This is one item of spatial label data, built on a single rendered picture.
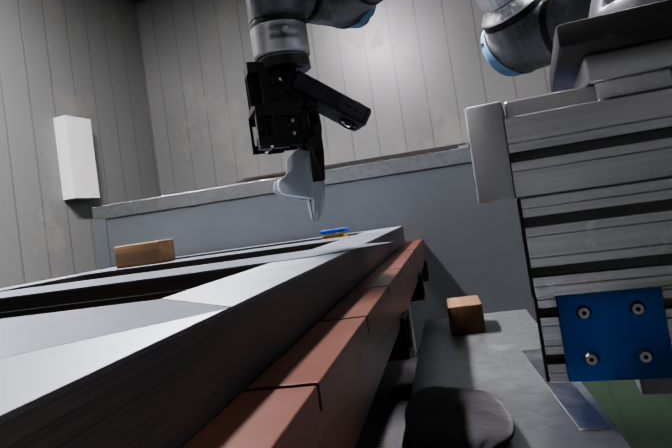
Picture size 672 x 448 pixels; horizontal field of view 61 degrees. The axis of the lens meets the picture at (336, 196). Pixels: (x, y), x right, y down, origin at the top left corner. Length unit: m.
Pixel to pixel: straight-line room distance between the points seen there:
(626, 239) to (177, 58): 4.71
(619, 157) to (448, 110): 3.63
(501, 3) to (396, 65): 3.17
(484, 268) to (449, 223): 0.15
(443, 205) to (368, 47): 2.93
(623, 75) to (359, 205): 1.10
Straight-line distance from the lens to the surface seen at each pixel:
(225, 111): 4.75
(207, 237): 1.69
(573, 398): 0.70
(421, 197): 1.55
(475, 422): 0.57
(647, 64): 0.55
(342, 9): 0.81
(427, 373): 0.83
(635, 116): 0.55
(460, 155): 1.55
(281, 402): 0.29
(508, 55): 1.17
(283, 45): 0.74
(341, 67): 4.40
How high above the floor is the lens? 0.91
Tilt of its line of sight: 2 degrees up
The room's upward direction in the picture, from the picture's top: 8 degrees counter-clockwise
